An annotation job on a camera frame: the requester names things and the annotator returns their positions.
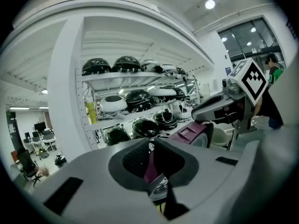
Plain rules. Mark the row of desks with monitors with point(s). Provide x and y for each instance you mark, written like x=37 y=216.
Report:
x=39 y=136

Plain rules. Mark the blue wall poster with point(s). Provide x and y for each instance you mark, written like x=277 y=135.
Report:
x=228 y=71

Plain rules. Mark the black office chair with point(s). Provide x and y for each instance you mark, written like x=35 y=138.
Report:
x=26 y=162

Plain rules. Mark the person's green printed jersey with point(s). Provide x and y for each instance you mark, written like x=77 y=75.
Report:
x=276 y=72

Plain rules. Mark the large glass window wall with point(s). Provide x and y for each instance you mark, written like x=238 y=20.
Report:
x=247 y=38

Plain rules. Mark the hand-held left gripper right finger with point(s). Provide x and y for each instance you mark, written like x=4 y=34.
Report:
x=205 y=171

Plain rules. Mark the yellow green bottle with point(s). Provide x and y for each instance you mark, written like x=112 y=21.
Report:
x=91 y=113

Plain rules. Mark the blue electric pot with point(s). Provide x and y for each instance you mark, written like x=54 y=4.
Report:
x=60 y=160

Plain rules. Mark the ceiling strip light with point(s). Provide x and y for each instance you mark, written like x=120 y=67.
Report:
x=44 y=92

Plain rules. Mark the rows of dome helmets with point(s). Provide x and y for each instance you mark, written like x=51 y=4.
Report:
x=137 y=99

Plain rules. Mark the dried plant bunch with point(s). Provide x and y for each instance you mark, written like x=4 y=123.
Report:
x=44 y=171

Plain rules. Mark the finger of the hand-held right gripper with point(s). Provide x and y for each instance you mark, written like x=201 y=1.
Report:
x=215 y=97
x=203 y=114

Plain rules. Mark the grey shell chair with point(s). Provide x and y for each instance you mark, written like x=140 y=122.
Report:
x=219 y=136

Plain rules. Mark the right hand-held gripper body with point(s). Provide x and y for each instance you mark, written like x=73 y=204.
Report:
x=252 y=83

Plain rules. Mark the round ceiling lamp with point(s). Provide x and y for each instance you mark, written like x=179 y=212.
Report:
x=210 y=4

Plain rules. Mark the purple rice cooker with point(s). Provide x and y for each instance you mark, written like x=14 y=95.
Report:
x=187 y=134

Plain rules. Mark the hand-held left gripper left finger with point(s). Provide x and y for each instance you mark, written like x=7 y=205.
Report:
x=98 y=171

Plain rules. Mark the brown chair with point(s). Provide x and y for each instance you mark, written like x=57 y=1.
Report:
x=13 y=157

